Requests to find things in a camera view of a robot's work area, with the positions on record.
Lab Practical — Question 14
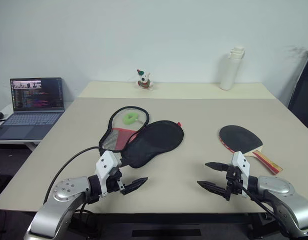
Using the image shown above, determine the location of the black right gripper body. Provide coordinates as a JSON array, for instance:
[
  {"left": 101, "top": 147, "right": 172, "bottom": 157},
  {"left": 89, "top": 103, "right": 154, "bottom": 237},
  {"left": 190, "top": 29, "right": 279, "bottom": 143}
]
[{"left": 225, "top": 165, "right": 245, "bottom": 202}]

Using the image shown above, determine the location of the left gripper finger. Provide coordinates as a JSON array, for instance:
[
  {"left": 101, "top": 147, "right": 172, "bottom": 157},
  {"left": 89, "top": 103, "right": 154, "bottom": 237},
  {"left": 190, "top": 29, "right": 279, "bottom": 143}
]
[
  {"left": 120, "top": 181, "right": 146, "bottom": 197},
  {"left": 132, "top": 176, "right": 149, "bottom": 186}
]

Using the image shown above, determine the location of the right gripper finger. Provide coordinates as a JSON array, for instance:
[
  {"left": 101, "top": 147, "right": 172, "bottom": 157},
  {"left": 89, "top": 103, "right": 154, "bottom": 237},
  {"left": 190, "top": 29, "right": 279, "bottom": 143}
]
[
  {"left": 196, "top": 180, "right": 231, "bottom": 201},
  {"left": 204, "top": 161, "right": 230, "bottom": 173}
]

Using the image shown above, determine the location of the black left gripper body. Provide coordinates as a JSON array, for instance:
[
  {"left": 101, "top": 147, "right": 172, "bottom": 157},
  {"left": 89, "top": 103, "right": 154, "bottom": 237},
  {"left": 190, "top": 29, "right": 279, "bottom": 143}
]
[{"left": 105, "top": 166, "right": 126, "bottom": 196}]

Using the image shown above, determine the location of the black rubber table tennis paddle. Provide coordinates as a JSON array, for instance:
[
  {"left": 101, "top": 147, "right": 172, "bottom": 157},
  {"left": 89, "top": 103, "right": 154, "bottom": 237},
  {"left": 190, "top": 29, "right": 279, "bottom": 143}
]
[{"left": 218, "top": 124, "right": 284, "bottom": 175}]

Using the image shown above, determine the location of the black mesh paddle case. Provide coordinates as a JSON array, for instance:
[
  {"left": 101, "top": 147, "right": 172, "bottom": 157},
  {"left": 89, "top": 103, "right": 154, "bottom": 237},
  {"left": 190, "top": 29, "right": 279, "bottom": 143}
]
[{"left": 98, "top": 105, "right": 185, "bottom": 169}]

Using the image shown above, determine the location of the green fuzzy zipper ring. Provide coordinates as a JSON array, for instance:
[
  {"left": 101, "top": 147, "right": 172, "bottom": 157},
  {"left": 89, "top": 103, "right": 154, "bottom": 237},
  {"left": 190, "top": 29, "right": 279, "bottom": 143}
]
[{"left": 122, "top": 112, "right": 141, "bottom": 125}]

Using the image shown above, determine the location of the white side table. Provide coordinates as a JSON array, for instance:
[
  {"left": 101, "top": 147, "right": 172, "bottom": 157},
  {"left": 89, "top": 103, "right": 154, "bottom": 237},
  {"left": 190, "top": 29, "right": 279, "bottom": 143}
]
[{"left": 0, "top": 100, "right": 72, "bottom": 152}]

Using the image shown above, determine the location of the white water bottle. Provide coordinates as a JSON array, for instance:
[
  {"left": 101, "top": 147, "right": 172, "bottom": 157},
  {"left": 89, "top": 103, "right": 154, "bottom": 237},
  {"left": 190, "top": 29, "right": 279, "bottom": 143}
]
[{"left": 219, "top": 45, "right": 246, "bottom": 91}]

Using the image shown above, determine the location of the white plush dog toy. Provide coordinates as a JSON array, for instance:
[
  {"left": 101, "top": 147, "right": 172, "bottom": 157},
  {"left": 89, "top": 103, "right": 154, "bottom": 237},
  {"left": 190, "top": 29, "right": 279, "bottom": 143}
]
[{"left": 136, "top": 68, "right": 155, "bottom": 90}]

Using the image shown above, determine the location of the black mesh office chair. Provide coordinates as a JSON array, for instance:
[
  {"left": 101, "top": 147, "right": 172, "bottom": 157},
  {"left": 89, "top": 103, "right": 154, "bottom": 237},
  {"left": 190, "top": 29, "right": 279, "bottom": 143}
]
[{"left": 287, "top": 46, "right": 308, "bottom": 134}]

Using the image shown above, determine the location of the open grey laptop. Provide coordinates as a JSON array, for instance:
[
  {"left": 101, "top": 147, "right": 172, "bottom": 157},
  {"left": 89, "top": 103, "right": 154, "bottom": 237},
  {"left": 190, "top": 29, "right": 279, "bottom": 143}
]
[{"left": 0, "top": 77, "right": 66, "bottom": 141}]

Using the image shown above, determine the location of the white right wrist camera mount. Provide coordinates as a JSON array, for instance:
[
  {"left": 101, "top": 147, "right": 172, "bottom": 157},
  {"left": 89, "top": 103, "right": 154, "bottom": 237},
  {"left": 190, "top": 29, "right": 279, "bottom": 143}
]
[{"left": 230, "top": 150, "right": 251, "bottom": 198}]

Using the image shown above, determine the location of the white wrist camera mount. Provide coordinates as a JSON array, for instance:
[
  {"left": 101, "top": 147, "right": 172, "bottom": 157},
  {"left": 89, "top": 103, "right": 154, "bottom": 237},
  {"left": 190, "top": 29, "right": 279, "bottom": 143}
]
[
  {"left": 230, "top": 150, "right": 251, "bottom": 198},
  {"left": 94, "top": 149, "right": 123, "bottom": 198}
]

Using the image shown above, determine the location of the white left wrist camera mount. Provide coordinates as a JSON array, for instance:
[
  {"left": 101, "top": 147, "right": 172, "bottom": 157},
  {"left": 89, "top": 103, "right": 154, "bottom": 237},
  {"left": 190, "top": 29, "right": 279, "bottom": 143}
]
[{"left": 94, "top": 149, "right": 123, "bottom": 198}]

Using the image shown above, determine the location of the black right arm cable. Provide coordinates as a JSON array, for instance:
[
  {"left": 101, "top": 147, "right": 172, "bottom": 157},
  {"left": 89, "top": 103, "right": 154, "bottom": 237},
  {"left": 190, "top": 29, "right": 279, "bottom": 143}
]
[{"left": 240, "top": 187, "right": 282, "bottom": 226}]

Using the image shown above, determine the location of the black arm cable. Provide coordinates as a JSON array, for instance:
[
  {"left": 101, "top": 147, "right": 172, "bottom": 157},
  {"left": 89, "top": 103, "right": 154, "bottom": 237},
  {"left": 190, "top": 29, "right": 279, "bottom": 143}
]
[
  {"left": 240, "top": 187, "right": 282, "bottom": 226},
  {"left": 43, "top": 146, "right": 104, "bottom": 205}
]

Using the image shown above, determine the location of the black table frame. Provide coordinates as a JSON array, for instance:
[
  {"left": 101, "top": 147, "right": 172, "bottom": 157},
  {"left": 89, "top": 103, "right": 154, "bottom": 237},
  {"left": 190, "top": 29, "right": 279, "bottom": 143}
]
[{"left": 68, "top": 212, "right": 277, "bottom": 240}]

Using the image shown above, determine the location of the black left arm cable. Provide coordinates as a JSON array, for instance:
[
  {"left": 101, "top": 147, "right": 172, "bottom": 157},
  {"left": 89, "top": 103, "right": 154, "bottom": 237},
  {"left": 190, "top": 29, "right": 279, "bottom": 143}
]
[{"left": 43, "top": 146, "right": 104, "bottom": 205}]

